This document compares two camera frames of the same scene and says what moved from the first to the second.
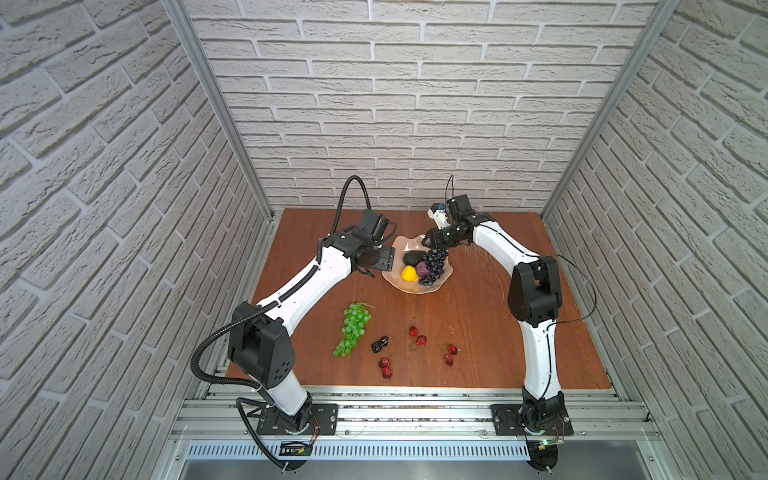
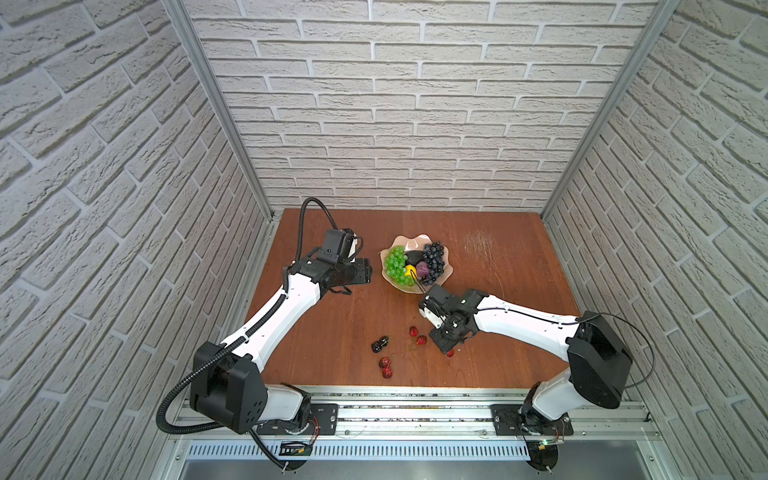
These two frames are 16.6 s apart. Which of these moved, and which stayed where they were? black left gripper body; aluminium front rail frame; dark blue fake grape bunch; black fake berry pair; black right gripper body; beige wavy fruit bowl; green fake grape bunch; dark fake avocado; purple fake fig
Moved: black left gripper body; green fake grape bunch; black right gripper body
Stayed: dark fake avocado; beige wavy fruit bowl; black fake berry pair; dark blue fake grape bunch; aluminium front rail frame; purple fake fig
